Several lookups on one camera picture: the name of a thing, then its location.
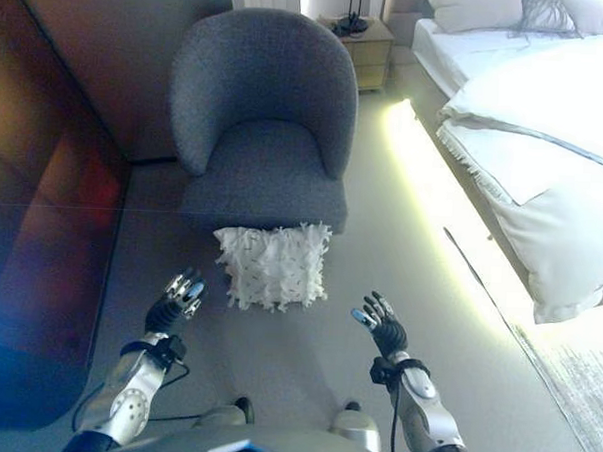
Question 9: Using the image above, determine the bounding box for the bed with white duvet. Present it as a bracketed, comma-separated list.
[400, 13, 603, 328]

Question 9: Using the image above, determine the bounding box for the right robot leg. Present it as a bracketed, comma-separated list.
[329, 399, 384, 452]

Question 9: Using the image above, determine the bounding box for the white tufted cushion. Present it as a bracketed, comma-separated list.
[209, 214, 334, 316]

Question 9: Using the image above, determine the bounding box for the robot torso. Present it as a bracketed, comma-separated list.
[105, 416, 399, 452]

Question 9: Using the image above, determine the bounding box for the robot leg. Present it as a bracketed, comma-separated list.
[192, 393, 256, 431]
[329, 399, 384, 452]

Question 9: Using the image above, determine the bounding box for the black lamp base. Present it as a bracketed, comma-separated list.
[331, 0, 370, 38]

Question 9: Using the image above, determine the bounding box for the left robot leg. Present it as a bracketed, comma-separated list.
[192, 393, 256, 431]

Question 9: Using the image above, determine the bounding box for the grey upholstered armchair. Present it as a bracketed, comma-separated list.
[162, 4, 364, 236]

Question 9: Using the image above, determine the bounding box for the grey fringed pillow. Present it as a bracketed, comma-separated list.
[507, 0, 579, 42]

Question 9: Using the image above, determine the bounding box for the brown wooden wardrobe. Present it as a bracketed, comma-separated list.
[0, 0, 140, 437]

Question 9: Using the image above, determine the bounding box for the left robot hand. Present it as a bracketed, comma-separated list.
[144, 264, 210, 336]

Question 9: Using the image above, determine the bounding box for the grey patterned rug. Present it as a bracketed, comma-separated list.
[504, 319, 603, 452]

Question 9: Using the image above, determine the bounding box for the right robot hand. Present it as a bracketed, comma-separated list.
[347, 289, 411, 360]

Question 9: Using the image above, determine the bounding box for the wooden bedside table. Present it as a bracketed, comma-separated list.
[314, 15, 398, 94]

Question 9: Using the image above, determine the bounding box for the white pillow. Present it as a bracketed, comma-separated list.
[422, 0, 526, 37]

